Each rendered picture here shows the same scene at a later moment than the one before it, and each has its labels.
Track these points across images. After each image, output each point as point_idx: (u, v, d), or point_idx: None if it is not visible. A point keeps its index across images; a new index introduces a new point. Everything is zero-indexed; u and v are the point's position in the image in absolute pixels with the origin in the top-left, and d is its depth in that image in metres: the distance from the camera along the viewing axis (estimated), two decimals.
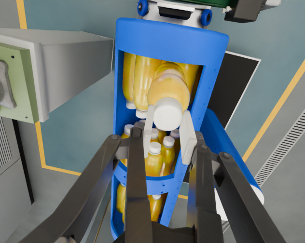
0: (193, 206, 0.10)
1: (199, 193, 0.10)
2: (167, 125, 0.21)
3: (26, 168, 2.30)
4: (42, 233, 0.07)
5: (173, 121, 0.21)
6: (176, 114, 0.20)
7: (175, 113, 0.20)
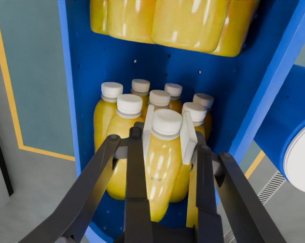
0: (193, 206, 0.10)
1: (199, 193, 0.10)
2: None
3: (0, 150, 1.86)
4: (41, 234, 0.07)
5: None
6: None
7: None
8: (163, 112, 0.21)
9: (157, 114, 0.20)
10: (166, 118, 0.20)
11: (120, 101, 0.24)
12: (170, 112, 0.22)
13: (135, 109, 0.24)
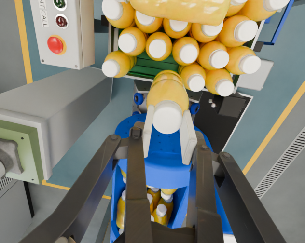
0: (193, 206, 0.10)
1: (199, 193, 0.10)
2: (126, 48, 0.37)
3: (27, 185, 2.36)
4: (41, 233, 0.07)
5: (130, 45, 0.37)
6: (131, 39, 0.36)
7: (130, 38, 0.36)
8: (162, 116, 0.20)
9: (156, 122, 0.21)
10: (164, 126, 0.21)
11: None
12: (171, 114, 0.20)
13: None
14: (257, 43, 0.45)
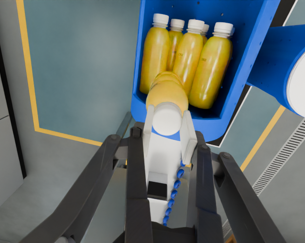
0: (193, 206, 0.10)
1: (199, 193, 0.10)
2: None
3: (17, 132, 1.97)
4: (41, 233, 0.07)
5: None
6: None
7: None
8: None
9: None
10: None
11: (156, 131, 0.22)
12: None
13: (173, 130, 0.22)
14: None
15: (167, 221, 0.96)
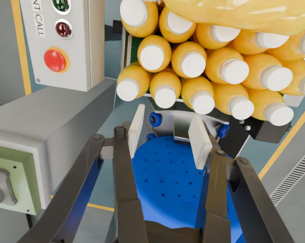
0: (203, 209, 0.10)
1: (210, 196, 0.10)
2: (151, 64, 0.27)
3: None
4: (29, 242, 0.07)
5: (156, 60, 0.27)
6: (158, 53, 0.26)
7: (158, 52, 0.26)
8: (201, 102, 0.30)
9: (196, 106, 0.30)
10: (201, 109, 0.30)
11: (158, 105, 0.31)
12: (207, 100, 0.29)
13: (169, 105, 0.32)
14: None
15: None
